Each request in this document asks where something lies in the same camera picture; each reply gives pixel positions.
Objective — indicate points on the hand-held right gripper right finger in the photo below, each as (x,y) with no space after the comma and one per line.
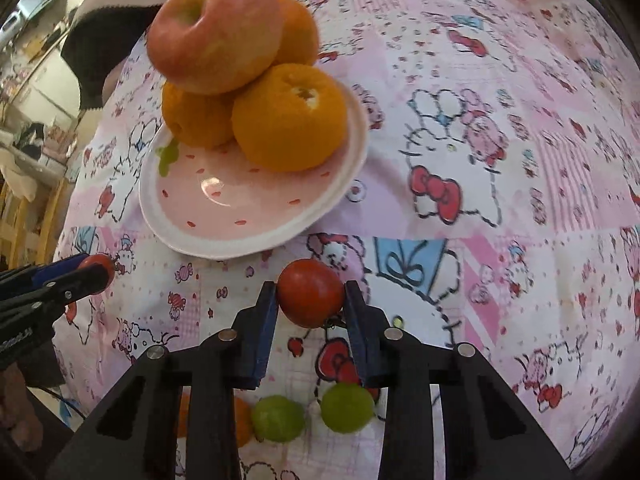
(357,340)

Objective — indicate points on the red apple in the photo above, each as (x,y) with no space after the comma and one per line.
(215,35)

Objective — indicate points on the wooden rack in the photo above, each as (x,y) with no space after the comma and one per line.
(27,225)

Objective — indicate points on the person's left hand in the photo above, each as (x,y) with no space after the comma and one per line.
(22,425)

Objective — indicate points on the pink cartoon printed blanket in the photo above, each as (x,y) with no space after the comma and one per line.
(500,110)

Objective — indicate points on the large bumpy orange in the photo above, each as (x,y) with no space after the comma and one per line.
(290,120)

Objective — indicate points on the small green tomato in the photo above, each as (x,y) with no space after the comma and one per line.
(277,417)
(347,407)

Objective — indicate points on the pink dotted plate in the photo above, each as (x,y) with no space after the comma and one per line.
(225,210)

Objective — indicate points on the small orange tomato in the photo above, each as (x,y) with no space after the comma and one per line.
(245,422)
(183,412)

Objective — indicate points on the large red tomato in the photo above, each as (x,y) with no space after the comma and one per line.
(310,292)

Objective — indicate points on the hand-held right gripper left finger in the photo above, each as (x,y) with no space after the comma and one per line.
(262,340)

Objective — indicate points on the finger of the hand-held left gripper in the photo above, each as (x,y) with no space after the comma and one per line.
(75,285)
(52,266)

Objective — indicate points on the round orange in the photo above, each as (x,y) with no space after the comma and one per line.
(300,30)
(195,120)

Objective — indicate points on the small red tomato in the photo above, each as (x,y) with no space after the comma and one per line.
(97,262)

